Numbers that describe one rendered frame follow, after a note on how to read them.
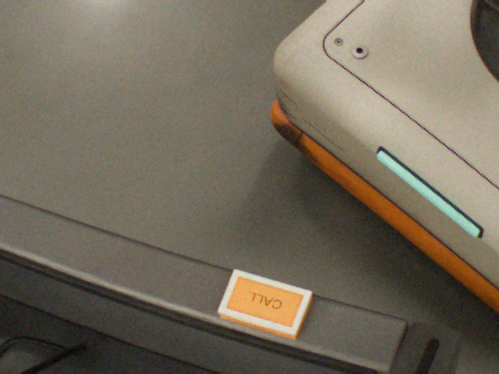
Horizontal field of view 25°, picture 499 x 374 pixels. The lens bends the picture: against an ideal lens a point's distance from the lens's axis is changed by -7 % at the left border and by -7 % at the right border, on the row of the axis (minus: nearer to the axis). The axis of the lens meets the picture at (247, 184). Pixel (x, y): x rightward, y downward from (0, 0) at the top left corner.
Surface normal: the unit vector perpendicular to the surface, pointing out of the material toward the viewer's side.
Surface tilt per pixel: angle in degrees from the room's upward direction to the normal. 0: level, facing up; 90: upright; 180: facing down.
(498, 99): 0
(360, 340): 0
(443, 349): 43
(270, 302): 0
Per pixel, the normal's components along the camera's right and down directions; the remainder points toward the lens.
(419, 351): 0.17, -0.91
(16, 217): -0.09, -0.44
